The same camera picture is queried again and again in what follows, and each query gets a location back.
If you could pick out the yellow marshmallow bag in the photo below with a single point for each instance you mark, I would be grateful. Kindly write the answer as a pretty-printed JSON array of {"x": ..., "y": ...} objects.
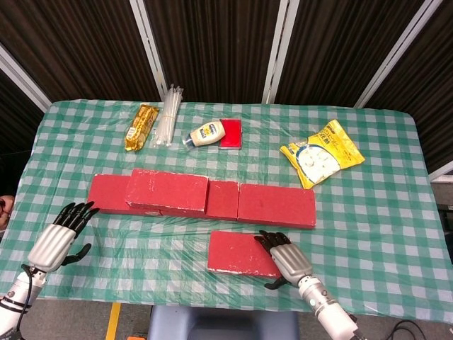
[{"x": 318, "y": 159}]

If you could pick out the green checked tablecloth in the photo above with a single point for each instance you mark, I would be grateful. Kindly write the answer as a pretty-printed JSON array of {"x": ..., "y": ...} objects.
[{"x": 141, "y": 248}]

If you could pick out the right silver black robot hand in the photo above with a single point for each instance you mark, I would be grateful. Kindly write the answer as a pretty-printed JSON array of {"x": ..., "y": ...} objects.
[{"x": 290, "y": 262}]

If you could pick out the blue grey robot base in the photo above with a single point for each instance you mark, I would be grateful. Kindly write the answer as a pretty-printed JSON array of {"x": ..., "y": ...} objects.
[{"x": 223, "y": 324}]

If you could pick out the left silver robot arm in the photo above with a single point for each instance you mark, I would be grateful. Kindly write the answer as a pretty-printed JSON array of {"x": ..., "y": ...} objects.
[{"x": 17, "y": 297}]

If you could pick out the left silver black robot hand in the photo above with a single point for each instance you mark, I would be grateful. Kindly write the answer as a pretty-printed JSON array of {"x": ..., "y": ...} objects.
[{"x": 53, "y": 244}]

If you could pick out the gold foil snack packet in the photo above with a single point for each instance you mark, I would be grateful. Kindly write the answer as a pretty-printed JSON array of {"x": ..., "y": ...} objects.
[{"x": 139, "y": 127}]

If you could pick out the red ink pad case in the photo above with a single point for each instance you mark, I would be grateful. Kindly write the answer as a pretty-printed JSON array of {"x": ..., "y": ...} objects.
[{"x": 231, "y": 136}]

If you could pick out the mayonnaise squeeze bottle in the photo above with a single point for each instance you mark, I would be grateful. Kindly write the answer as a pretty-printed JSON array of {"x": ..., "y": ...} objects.
[{"x": 207, "y": 134}]

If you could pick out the red brick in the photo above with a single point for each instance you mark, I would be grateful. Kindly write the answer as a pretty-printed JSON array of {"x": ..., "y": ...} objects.
[
  {"x": 106, "y": 193},
  {"x": 221, "y": 200},
  {"x": 276, "y": 205},
  {"x": 233, "y": 253},
  {"x": 166, "y": 191}
]

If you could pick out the white partition post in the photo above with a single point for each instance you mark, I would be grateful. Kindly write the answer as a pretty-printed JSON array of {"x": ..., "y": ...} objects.
[
  {"x": 24, "y": 79},
  {"x": 148, "y": 53},
  {"x": 396, "y": 56},
  {"x": 281, "y": 53}
]

